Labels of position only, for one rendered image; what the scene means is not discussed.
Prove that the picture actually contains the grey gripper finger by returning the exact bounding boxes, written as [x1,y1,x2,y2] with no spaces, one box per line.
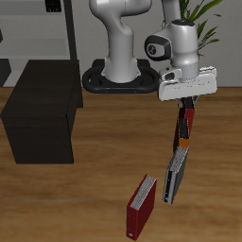
[175,97,186,109]
[191,95,201,107]

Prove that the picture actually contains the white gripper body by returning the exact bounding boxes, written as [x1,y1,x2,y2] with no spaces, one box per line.
[157,65,218,103]

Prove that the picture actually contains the grey book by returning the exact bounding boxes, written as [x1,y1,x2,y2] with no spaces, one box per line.
[162,145,190,205]

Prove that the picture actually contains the green pot plant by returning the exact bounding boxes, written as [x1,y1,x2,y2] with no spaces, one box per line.
[161,0,224,59]

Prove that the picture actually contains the dark brown desk caddy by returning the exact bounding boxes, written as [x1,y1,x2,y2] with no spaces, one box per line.
[0,59,85,165]

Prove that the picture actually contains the black binders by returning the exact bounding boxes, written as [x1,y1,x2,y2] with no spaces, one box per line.
[44,0,62,13]

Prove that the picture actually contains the dark block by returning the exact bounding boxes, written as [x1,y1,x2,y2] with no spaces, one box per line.
[0,58,13,89]

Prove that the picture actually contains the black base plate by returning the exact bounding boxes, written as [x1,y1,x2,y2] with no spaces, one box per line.
[81,58,161,95]

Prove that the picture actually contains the white shelf with dark frame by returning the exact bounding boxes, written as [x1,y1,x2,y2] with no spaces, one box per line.
[0,0,78,88]

